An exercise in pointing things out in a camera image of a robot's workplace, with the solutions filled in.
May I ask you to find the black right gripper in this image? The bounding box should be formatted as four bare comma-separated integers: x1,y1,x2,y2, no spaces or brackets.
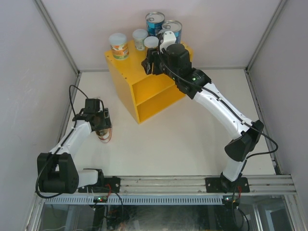
141,47,179,82

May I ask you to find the oval fish tin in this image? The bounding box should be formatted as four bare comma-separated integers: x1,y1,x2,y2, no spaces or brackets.
95,128,112,143

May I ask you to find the orange label can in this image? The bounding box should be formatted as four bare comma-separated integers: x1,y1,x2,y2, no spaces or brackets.
144,36,159,51

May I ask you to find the green label can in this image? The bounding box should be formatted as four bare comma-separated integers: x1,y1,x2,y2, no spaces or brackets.
132,29,148,51

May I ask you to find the orange can with white lid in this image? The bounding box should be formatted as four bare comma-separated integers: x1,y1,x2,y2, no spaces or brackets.
109,33,129,60

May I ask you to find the blue soup can with noodles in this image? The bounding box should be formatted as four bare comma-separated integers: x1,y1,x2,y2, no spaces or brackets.
162,20,182,43

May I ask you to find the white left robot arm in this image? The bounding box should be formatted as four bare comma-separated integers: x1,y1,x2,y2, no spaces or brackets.
36,98,112,196

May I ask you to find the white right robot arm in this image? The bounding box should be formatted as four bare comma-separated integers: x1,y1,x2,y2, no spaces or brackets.
141,43,264,192

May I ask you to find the yellow wooden shelf cabinet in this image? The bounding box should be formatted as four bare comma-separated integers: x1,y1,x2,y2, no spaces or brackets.
105,40,185,124

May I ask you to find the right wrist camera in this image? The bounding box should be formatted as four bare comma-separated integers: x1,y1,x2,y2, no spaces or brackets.
158,30,177,52

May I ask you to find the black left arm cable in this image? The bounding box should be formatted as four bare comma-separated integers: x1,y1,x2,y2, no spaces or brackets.
35,84,90,199

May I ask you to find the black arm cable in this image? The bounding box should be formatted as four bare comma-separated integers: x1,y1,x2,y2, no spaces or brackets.
156,33,279,231
35,84,90,199

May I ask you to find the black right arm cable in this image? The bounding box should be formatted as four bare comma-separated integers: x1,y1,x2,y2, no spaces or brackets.
156,33,279,231

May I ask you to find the black left base bracket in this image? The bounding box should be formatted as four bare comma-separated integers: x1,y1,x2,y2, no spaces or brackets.
78,176,121,193

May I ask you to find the black base bracket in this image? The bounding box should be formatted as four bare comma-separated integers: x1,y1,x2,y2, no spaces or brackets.
78,176,121,193
205,177,250,193

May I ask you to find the grey slotted cable duct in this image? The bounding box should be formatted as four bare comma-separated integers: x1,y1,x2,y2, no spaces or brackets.
45,194,223,205

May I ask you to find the black right base bracket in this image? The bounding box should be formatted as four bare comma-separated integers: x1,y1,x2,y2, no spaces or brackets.
205,177,250,193

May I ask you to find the left aluminium frame post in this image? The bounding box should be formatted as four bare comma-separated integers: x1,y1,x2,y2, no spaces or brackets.
33,0,80,77

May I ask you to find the aluminium frame post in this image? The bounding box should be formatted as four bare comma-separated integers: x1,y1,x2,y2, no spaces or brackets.
33,0,80,77
245,0,288,72

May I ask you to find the right aluminium frame post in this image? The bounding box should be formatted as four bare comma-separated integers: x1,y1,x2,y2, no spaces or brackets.
245,0,288,72

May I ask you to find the aluminium mounting rail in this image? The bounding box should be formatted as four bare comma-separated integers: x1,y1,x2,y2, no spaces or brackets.
35,175,296,194

